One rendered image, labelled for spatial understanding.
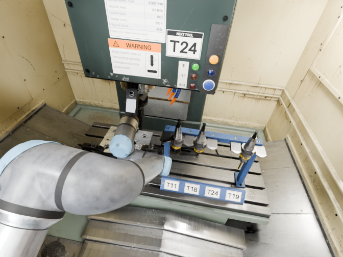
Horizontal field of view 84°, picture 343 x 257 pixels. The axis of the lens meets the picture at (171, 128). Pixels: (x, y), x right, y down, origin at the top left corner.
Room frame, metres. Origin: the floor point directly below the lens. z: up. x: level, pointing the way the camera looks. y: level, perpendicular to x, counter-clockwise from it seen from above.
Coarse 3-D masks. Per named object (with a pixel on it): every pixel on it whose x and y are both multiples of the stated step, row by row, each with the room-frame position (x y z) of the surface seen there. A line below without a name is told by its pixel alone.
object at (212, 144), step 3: (207, 138) 0.66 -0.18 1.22; (210, 138) 0.66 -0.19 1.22; (210, 141) 0.64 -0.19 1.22; (213, 141) 0.64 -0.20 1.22; (216, 141) 0.64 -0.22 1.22; (207, 144) 0.62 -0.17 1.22; (210, 144) 0.62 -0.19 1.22; (213, 144) 0.62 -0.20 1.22; (216, 144) 0.62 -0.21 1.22; (207, 147) 0.60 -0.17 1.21; (210, 147) 0.60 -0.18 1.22; (213, 147) 0.60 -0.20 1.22; (216, 147) 0.60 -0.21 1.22
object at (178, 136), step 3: (180, 126) 0.64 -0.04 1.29; (177, 129) 0.63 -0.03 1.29; (180, 129) 0.64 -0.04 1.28; (174, 132) 0.64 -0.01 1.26; (177, 132) 0.63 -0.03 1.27; (180, 132) 0.63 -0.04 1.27; (174, 135) 0.63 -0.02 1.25; (177, 135) 0.63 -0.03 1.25; (180, 135) 0.63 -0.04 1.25; (174, 138) 0.63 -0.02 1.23; (177, 138) 0.63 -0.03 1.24; (180, 138) 0.63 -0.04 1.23
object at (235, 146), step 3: (231, 141) 0.65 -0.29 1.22; (231, 144) 0.63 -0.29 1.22; (234, 144) 0.63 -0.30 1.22; (237, 144) 0.63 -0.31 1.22; (240, 144) 0.63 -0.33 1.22; (231, 147) 0.61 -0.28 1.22; (234, 147) 0.61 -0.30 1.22; (237, 147) 0.61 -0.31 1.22; (240, 147) 0.61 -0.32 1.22; (231, 150) 0.59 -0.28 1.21; (234, 150) 0.59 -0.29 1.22; (237, 150) 0.59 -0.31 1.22; (240, 150) 0.59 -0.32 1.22; (237, 153) 0.58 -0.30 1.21
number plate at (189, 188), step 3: (186, 183) 0.57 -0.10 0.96; (186, 186) 0.56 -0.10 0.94; (189, 186) 0.56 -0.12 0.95; (192, 186) 0.56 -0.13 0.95; (195, 186) 0.56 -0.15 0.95; (198, 186) 0.56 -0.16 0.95; (186, 189) 0.55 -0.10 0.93; (189, 189) 0.55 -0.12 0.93; (192, 189) 0.55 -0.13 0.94; (195, 189) 0.55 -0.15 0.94; (198, 189) 0.55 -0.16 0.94; (186, 192) 0.54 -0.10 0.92; (189, 192) 0.54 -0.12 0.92; (192, 192) 0.54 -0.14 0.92; (195, 192) 0.54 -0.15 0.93; (198, 192) 0.54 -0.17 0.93
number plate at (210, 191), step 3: (207, 189) 0.55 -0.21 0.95; (210, 189) 0.55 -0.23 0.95; (213, 189) 0.55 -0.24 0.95; (216, 189) 0.55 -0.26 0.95; (219, 189) 0.55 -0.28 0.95; (207, 192) 0.54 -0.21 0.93; (210, 192) 0.54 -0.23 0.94; (213, 192) 0.54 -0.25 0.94; (216, 192) 0.54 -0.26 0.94; (219, 192) 0.54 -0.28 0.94; (204, 195) 0.53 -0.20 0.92; (207, 195) 0.53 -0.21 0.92; (210, 195) 0.53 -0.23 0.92; (213, 195) 0.53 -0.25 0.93; (216, 195) 0.53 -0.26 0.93
